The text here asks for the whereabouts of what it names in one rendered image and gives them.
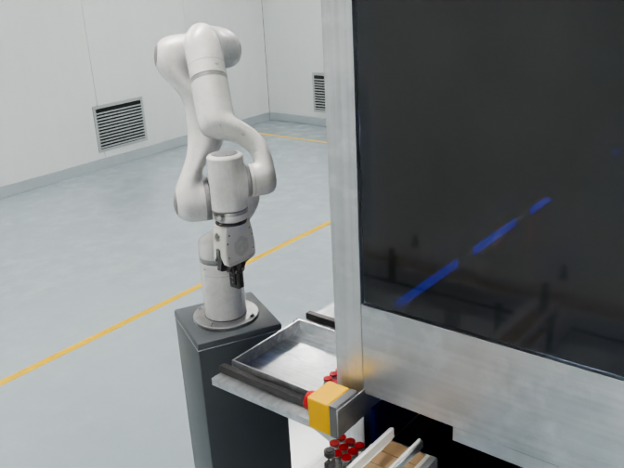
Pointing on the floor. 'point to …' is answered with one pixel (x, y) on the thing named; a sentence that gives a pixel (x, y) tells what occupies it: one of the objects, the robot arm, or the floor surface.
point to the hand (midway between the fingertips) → (236, 279)
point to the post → (345, 197)
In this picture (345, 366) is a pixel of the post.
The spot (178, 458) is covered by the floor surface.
